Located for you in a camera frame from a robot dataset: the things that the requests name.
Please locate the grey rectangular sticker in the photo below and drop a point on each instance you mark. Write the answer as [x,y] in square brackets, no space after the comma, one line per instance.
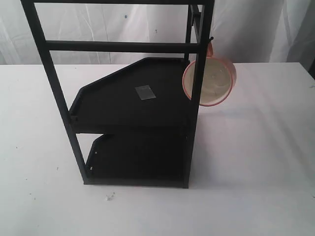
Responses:
[145,92]

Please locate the black metal shelf rack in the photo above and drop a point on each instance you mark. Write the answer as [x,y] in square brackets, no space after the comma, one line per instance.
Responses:
[117,138]

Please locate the pink ceramic mug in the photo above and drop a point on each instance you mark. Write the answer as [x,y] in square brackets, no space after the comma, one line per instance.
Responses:
[218,80]

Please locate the white backdrop curtain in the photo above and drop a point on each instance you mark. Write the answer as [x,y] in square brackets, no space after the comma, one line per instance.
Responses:
[243,30]

